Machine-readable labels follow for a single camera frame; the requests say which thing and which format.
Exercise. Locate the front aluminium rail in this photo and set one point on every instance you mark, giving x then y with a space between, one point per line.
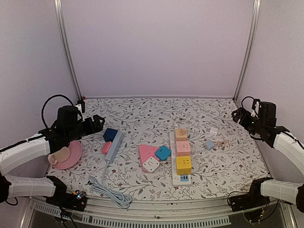
165 206

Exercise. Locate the small pink adapter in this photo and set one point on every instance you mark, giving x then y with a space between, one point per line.
106 147

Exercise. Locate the cream pink cup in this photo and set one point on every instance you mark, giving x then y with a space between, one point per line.
59 156

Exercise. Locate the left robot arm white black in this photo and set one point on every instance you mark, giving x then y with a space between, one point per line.
68 127

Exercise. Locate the dark blue cube socket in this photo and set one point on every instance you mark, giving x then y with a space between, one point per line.
109 134

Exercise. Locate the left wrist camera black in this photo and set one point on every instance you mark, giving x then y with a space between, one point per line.
81 106

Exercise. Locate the beige cube socket plug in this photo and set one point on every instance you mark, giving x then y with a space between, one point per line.
181 134

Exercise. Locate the cyan square adapter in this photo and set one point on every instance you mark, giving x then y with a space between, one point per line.
163 153

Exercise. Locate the aluminium frame post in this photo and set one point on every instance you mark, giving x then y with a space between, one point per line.
65 44
249 46

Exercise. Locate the light blue small adapter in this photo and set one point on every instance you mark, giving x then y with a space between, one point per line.
209 145

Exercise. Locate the pink cube socket plug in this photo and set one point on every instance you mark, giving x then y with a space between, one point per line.
183 148

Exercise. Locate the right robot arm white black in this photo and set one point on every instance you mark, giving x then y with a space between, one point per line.
262 121

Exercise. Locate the yellow cube socket plug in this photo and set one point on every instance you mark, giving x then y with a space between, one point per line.
183 165

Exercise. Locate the right aluminium frame post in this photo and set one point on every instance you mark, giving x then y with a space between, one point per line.
249 46

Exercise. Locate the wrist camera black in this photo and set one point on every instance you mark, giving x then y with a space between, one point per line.
81 106
255 107

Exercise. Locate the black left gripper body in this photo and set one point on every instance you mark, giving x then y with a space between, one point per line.
87 130

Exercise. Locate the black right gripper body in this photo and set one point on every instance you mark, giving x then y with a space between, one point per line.
251 126

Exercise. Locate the white small charger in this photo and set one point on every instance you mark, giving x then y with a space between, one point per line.
213 131

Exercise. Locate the left aluminium frame post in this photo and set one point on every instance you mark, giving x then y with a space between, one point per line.
65 44

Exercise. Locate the white cube socket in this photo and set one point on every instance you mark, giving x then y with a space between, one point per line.
150 165

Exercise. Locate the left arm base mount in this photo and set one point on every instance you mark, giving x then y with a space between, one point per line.
69 199

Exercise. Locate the floral patterned table mat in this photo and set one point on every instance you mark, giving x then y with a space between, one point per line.
234 160

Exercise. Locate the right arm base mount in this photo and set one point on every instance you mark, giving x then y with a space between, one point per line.
251 199

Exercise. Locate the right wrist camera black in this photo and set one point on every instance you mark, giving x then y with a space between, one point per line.
255 107

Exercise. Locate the grey-blue power strip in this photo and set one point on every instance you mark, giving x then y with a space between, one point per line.
116 143

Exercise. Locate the white power strip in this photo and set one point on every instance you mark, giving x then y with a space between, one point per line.
177 180

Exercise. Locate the pink saucer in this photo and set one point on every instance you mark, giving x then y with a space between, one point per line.
76 153

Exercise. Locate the pink triangular socket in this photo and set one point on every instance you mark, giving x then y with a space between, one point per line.
146 151

